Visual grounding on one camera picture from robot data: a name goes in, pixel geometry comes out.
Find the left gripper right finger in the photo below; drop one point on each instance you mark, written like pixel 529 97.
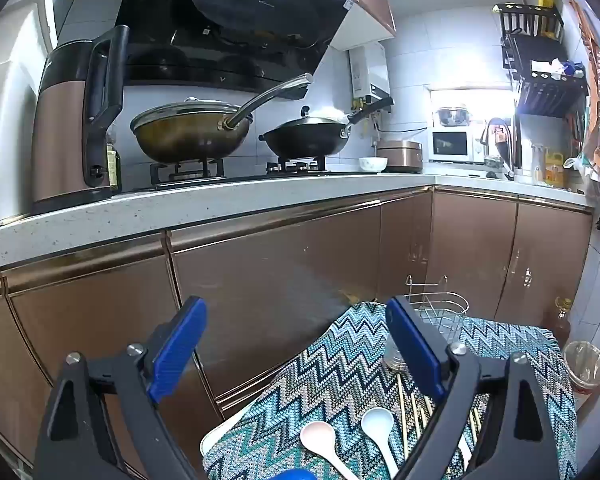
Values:
pixel 512 376

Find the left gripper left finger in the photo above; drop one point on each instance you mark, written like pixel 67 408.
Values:
pixel 76 438

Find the bamboo chopstick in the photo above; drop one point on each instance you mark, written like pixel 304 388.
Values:
pixel 420 413
pixel 401 396

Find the pink ceramic spoon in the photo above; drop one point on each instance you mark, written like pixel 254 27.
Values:
pixel 320 438

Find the trash bin with bag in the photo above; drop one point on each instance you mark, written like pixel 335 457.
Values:
pixel 583 364

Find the cooking oil bottle on floor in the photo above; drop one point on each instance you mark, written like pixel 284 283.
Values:
pixel 557 320

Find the light blue ceramic spoon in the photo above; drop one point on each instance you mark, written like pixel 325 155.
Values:
pixel 377 424

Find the zigzag patterned cloth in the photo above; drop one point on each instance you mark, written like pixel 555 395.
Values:
pixel 338 378

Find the chrome sink faucet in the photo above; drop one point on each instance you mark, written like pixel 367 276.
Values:
pixel 498 130

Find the yellow oil jug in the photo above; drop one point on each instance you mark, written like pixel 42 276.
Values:
pixel 554 169

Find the oil bottle beside kettle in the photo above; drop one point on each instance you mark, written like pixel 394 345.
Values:
pixel 113 165

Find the black gas stove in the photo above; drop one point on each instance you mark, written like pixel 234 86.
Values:
pixel 148 176

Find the white microwave oven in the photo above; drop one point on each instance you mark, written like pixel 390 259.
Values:
pixel 455 144

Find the copper rice cooker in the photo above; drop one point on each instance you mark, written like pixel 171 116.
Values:
pixel 402 156

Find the white bowl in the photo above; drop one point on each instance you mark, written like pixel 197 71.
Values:
pixel 373 165

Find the steel bowl on microwave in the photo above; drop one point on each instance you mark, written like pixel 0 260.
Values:
pixel 453 116

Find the brass wok with lid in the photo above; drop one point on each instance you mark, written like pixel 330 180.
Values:
pixel 202 129

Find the copper black thermos kettle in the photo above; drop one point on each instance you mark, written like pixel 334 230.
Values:
pixel 80 96

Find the black wok with lid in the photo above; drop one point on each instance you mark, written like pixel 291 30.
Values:
pixel 310 136

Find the white storage box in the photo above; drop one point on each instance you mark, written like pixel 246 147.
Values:
pixel 27 36

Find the white water heater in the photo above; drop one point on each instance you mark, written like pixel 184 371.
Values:
pixel 369 74

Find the black range hood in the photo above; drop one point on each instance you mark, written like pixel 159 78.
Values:
pixel 245 45

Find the wire utensil holder basket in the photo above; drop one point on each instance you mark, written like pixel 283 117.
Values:
pixel 436 305

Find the black wall dish rack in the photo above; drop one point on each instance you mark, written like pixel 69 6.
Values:
pixel 545 81

